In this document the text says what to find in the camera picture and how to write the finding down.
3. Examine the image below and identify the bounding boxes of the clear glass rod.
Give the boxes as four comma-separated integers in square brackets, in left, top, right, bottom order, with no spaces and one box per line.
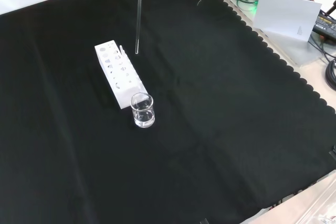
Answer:
[134,0,144,55]

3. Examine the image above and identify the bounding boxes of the clear plastic bag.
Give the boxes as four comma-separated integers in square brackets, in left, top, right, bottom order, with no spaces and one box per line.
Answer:
[293,179,336,224]

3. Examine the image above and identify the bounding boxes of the black bench cloth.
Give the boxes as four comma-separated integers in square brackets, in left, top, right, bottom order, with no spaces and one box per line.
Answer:
[0,0,336,224]

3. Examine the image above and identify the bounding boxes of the white test tube rack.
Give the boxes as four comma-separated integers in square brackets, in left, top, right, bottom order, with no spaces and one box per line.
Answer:
[94,39,146,110]

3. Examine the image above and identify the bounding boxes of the clear glass beaker with water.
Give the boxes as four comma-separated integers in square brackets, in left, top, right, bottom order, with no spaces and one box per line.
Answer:
[130,92,156,129]

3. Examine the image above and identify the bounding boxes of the green cable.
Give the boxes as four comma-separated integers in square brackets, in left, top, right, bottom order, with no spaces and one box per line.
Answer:
[235,0,259,13]

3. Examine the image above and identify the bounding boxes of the black cable bundle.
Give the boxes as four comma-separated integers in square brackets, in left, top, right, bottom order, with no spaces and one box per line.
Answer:
[324,58,336,91]

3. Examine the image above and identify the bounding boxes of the grey metal base plate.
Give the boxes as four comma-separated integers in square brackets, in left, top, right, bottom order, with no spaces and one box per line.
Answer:
[223,0,327,67]

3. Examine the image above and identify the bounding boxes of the black power adapter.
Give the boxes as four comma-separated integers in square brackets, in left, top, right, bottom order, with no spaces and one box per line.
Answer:
[312,9,336,42]

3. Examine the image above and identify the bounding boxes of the pale board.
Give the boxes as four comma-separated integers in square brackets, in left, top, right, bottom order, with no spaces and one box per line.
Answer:
[253,0,323,42]

